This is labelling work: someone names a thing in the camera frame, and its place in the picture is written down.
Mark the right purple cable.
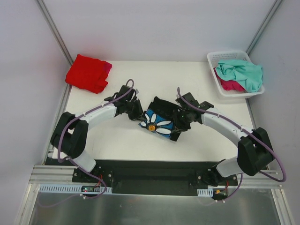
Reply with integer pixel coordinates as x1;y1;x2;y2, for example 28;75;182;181
176;87;287;206

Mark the teal t-shirt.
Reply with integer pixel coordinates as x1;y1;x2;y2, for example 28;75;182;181
213;60;263;93

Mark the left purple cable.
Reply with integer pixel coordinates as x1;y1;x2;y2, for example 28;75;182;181
37;79;135;207

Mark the left aluminium frame post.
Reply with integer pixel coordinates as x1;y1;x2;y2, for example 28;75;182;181
35;0;74;66

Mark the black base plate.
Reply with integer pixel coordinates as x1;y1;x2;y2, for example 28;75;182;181
71;158;239;196

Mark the white plastic basket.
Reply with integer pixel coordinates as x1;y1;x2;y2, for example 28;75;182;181
207;50;265;100

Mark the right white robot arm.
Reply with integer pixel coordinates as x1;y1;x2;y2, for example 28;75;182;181
176;92;275;185

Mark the right white cable duct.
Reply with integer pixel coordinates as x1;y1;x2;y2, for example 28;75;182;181
197;188;213;197

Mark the white cable duct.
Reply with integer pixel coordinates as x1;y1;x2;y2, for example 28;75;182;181
197;188;213;197
39;184;113;195

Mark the pink t-shirt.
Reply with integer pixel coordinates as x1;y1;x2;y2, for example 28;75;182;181
103;62;112;76

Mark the magenta t-shirt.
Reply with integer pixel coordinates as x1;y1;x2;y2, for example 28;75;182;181
220;79;245;91

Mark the black daisy t-shirt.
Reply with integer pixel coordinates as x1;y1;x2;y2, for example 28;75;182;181
139;97;191;141

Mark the red t-shirt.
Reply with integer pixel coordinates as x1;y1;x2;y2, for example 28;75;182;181
65;54;108;94

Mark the aluminium frame post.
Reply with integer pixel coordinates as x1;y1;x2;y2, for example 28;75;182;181
35;0;74;66
246;0;284;55

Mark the left white cable duct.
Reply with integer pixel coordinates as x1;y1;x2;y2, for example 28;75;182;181
39;184;113;195

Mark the purple cable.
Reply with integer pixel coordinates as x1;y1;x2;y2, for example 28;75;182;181
176;87;287;206
37;79;135;207

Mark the right aluminium frame post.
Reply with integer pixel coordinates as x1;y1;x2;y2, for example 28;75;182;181
246;0;284;55

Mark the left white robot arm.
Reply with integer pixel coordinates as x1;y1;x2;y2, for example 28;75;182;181
50;85;144;182

